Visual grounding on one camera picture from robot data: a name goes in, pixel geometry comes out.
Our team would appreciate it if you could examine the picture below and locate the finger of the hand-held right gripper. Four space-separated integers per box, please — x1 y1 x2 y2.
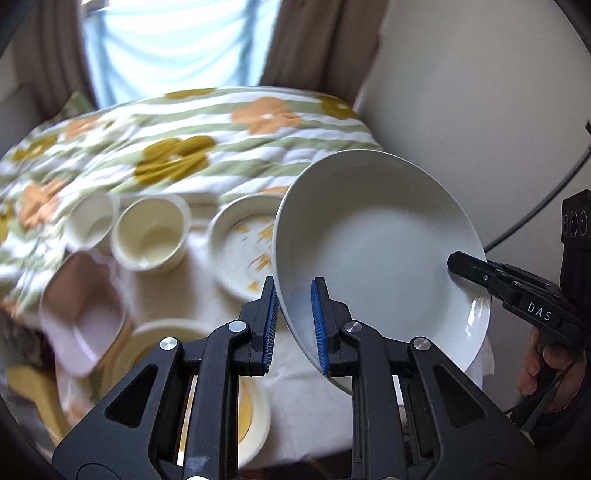
447 251 522 304

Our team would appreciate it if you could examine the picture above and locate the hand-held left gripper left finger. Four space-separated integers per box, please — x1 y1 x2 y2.
52 276 280 480

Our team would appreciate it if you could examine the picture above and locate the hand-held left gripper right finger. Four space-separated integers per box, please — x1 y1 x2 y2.
311 277 541 480

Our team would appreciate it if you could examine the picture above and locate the large white plate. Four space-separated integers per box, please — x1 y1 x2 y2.
272 150 492 398

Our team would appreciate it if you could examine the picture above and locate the cream bowl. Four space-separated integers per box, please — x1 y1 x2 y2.
111 194 192 277

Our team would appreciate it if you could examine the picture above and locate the pink square dish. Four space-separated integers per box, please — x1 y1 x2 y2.
39 251 127 377

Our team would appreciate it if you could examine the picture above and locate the person's right hand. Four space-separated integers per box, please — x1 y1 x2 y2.
517 328 588 412

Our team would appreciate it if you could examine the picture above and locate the orange print plate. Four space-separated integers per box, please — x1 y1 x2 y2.
205 194 289 308

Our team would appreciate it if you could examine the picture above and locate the white floral tablecloth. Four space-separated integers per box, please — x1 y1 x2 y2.
55 191 497 462

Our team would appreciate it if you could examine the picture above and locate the cream plate with yellow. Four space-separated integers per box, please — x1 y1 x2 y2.
108 318 273 467

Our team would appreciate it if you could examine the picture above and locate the floral striped blanket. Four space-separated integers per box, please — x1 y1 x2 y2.
0 87 384 324

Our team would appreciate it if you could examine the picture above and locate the small white bowl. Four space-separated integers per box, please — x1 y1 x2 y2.
66 193 122 254

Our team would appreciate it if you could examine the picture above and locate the yellow cloth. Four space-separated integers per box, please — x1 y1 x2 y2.
4 364 61 444

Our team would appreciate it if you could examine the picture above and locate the brown curtain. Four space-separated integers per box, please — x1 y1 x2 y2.
18 0 100 121
259 0 393 100

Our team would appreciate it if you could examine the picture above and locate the sheer blue window curtain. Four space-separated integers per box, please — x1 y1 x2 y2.
81 0 282 112

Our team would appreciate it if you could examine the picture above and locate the black cable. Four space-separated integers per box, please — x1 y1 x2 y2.
484 121 591 254

